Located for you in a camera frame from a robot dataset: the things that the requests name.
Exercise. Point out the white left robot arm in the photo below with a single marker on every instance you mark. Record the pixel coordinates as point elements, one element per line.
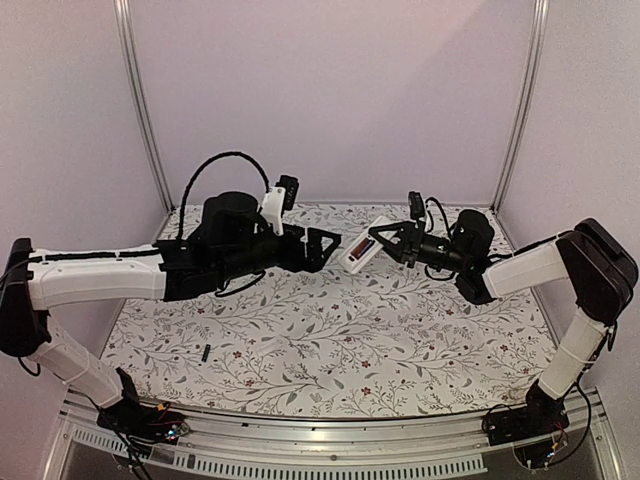
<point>237,236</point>

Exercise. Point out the aluminium frame post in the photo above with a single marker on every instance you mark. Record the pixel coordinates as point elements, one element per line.
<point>523,107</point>
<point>124,22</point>

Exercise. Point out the clear battery compartment cover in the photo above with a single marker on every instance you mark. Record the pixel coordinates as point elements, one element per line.
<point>268,346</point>

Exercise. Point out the white AC remote control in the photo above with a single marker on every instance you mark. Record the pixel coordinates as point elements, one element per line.
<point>354,266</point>

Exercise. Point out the floral patterned table mat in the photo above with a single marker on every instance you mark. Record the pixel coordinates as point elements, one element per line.
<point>388,341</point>

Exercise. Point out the right aluminium frame post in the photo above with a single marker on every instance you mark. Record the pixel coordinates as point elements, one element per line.
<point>523,107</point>

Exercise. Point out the left aluminium frame post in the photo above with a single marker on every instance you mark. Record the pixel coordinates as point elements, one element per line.
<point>124,22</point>

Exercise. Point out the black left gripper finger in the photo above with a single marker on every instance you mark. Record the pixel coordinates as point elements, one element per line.
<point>313,263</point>
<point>321,244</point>

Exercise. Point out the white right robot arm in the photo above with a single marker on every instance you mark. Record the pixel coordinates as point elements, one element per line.
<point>584,264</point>

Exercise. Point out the aluminium front rail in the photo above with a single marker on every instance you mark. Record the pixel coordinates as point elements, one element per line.
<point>234,445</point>

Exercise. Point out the black battery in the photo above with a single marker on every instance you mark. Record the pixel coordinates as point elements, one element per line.
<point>205,353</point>
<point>361,248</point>

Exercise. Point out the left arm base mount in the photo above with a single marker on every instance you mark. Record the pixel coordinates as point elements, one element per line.
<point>129,417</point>

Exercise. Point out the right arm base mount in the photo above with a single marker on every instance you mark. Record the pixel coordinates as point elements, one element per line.
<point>541,415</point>

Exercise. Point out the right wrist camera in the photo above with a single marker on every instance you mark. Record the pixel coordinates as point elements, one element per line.
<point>416,206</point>

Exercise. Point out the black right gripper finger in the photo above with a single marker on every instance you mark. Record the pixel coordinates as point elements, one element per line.
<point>392,232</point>
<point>398,252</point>

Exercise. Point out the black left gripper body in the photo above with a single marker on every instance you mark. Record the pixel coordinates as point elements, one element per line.
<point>288,259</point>

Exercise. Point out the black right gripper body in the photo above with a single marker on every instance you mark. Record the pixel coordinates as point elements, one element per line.
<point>412,245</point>

